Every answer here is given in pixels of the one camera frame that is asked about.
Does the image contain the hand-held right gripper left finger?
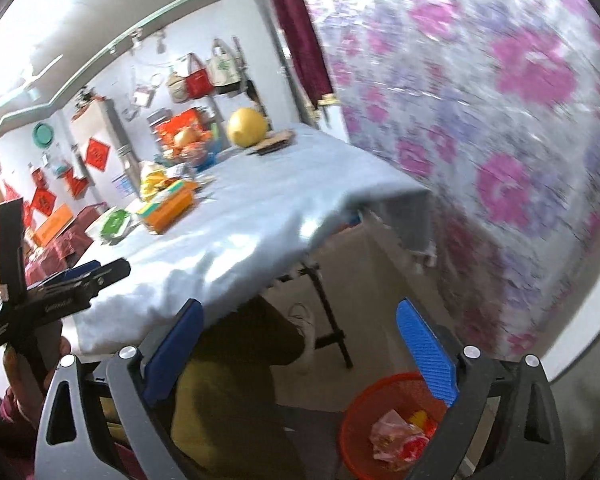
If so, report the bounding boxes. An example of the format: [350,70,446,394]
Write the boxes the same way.
[34,299,206,480]

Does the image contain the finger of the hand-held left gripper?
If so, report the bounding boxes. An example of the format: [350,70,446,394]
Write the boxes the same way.
[82,258,132,297]
[27,260,102,291]

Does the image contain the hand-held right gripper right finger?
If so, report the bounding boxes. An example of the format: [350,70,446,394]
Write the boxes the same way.
[396,299,567,480]

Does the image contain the red mesh wastebasket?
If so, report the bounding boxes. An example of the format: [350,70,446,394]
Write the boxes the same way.
[340,372,462,480]

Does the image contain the clear plastic wrapper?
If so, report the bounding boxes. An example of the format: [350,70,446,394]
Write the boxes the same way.
[370,409,425,462]

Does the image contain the red foam fruit net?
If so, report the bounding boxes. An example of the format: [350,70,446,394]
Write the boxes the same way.
[399,435,438,465]

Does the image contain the person's left forearm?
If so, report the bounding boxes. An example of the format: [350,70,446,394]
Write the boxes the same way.
[0,390,38,480]

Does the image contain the person's left hand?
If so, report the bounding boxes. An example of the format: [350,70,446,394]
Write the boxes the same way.
[2,335,73,428]

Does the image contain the stack of red boxes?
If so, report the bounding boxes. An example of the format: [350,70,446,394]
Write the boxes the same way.
[24,204,107,288]

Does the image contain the green plastic packet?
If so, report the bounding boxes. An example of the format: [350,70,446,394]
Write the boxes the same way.
[99,208,133,244]

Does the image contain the person's leg olive trousers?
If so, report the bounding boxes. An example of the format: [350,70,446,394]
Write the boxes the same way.
[170,296,312,480]

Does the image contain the red diamond poster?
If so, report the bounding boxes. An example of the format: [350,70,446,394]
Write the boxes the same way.
[29,186,59,219]
[61,166,89,199]
[84,136,112,171]

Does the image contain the orange and white cardboard box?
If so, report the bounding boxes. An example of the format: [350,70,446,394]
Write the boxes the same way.
[136,179,201,235]

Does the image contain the black folding table leg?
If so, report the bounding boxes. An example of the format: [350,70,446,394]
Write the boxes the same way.
[279,262,355,370]

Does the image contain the white refrigerator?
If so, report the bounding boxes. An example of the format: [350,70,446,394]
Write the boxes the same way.
[69,97,142,212]

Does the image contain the white shoe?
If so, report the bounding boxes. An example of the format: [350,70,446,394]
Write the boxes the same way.
[286,302,317,362]

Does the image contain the blue glass fruit bowl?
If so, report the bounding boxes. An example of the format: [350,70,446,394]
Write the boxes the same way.
[164,146,222,169]

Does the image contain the light blue tablecloth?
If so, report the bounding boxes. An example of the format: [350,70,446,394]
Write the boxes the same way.
[74,122,432,357]

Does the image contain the orange gift box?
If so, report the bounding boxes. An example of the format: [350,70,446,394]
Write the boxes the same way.
[154,109,207,147]

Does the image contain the clear hanging bag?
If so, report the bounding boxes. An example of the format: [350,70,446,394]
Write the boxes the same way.
[131,74,162,109]

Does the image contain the beige hanging bag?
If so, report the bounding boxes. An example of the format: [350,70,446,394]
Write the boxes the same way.
[166,71,189,104]

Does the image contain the red hanging bag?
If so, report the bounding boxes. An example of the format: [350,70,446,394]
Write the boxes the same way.
[184,54,212,99]

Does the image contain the brown cardboard piece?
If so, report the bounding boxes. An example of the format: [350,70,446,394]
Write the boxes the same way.
[246,130,297,156]

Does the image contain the floral foil sheet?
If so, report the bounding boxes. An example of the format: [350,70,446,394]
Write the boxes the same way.
[305,0,600,363]

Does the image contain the white tote bag green print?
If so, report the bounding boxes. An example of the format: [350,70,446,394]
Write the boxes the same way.
[206,39,244,96]

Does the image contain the maroon curtain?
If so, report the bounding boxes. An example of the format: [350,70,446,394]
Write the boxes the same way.
[261,0,337,109]

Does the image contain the teal wall plate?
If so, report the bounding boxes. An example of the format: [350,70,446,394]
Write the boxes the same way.
[32,122,55,150]

